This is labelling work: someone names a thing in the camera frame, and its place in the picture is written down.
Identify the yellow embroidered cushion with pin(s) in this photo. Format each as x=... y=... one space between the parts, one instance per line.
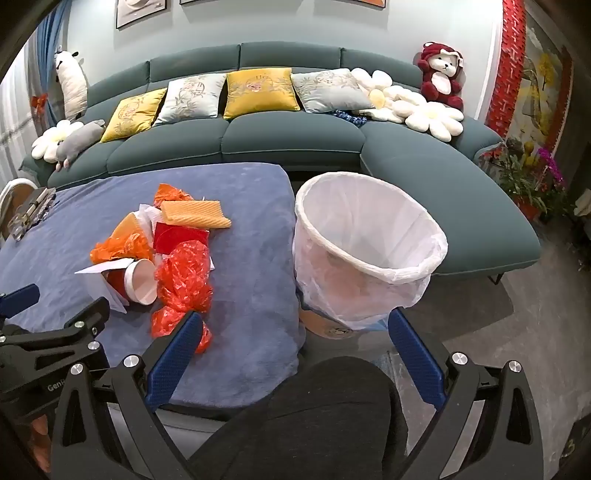
x=261 y=92
x=131 y=115

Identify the purple orchid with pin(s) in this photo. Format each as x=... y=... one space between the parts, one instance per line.
x=554 y=166

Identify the orange waffle cloth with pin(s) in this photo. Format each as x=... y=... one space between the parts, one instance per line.
x=196 y=214

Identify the grey mouse plush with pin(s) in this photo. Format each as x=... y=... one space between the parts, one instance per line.
x=81 y=138

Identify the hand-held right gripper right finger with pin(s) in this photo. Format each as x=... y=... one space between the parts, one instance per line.
x=415 y=360

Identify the person's left hand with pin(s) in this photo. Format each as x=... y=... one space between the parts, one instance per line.
x=39 y=438

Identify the red paper cup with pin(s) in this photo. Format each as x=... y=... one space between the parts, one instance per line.
x=131 y=281

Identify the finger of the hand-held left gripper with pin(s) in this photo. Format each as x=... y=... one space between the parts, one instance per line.
x=18 y=296
x=87 y=318

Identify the orange paper piece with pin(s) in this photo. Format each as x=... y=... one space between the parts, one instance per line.
x=127 y=228

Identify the blue curtain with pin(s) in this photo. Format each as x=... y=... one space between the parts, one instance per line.
x=48 y=27

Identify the red box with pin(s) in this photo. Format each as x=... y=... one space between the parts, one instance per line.
x=180 y=237

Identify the white object by plants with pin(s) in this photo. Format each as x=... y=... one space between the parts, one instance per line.
x=582 y=203

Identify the person's dark trouser leg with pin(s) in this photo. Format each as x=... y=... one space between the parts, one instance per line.
x=323 y=415

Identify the yellow flower wall painting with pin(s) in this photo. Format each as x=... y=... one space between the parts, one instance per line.
x=545 y=78

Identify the red wall hanging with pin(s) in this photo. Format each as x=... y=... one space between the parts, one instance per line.
x=510 y=69

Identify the white lined waste bin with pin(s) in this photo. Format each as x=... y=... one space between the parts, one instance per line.
x=369 y=277

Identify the metal hardware piece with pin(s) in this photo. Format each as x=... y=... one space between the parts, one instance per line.
x=34 y=207

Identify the orange framed wall picture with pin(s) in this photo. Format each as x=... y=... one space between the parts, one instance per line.
x=369 y=2

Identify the white paper sheet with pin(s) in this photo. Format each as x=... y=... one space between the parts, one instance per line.
x=97 y=270

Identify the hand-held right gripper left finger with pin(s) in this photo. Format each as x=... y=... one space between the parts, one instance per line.
x=175 y=360

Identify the grey embroidered cushion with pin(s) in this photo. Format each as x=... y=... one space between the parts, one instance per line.
x=330 y=90
x=191 y=99

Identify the orange plastic bag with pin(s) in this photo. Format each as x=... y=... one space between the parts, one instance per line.
x=171 y=191
x=122 y=249

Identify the red bear plush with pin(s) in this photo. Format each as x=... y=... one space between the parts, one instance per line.
x=441 y=74

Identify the teal sectional sofa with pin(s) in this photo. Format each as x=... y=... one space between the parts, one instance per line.
x=286 y=134

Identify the red curtain bow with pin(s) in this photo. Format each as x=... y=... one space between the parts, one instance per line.
x=39 y=104

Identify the long white panda plush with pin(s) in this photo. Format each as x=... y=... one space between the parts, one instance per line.
x=71 y=83

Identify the red plastic bag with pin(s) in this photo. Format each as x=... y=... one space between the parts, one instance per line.
x=184 y=277
x=173 y=323

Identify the green potted plant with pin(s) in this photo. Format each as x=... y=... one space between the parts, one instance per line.
x=519 y=180

